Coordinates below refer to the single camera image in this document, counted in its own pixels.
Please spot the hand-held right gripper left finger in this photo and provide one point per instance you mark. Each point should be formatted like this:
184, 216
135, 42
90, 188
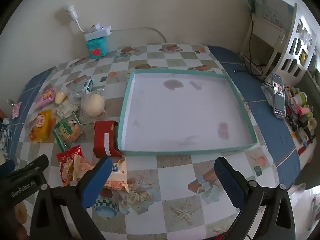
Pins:
97, 182

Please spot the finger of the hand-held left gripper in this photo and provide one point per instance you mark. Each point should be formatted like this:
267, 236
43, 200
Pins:
25, 177
6, 167

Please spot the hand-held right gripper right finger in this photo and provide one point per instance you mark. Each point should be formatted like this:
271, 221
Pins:
230, 185

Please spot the orange and white snack packet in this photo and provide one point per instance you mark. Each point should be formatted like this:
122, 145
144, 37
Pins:
118, 175

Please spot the red snack packet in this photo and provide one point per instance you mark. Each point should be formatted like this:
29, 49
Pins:
66, 165

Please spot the red carton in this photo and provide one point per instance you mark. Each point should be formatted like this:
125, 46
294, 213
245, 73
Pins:
102, 137

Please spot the yellow snack packet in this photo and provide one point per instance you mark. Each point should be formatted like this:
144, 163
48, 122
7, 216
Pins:
41, 127

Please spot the green biscuit packet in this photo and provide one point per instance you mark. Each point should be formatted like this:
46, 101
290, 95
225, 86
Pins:
67, 130

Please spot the round bread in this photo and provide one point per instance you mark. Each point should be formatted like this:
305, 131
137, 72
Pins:
92, 103

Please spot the pink snack packet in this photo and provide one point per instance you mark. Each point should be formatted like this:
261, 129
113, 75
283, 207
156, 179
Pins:
45, 97

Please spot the clear white wrapper packet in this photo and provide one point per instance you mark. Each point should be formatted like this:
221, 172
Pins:
66, 108

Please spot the small pale yellow cake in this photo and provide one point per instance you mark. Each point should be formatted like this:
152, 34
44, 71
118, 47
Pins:
60, 97

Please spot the teal shallow cardboard box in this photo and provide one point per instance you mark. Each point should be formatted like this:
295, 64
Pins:
180, 110

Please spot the teal and silver foil packet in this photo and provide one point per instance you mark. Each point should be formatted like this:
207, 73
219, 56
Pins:
86, 86

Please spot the person's left hand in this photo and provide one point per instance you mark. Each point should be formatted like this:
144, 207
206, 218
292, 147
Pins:
21, 220

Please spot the checkered printed tablecloth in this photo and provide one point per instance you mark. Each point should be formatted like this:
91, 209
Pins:
175, 180

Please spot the small pink sachet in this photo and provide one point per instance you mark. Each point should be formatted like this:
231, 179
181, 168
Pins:
16, 110

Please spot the black smartphone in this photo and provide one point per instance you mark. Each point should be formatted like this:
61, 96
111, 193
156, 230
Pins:
278, 97

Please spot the white phone stand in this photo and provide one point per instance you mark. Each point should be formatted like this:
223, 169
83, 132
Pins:
266, 91

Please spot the pile of tape rolls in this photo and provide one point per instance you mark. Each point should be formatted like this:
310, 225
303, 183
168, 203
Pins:
303, 110

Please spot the teal container with red label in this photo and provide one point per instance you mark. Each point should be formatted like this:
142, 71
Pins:
96, 46

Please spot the white cutout shelf rack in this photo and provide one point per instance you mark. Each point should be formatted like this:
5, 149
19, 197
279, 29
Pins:
287, 55

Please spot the white chair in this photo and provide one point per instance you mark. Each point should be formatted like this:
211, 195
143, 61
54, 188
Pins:
272, 12

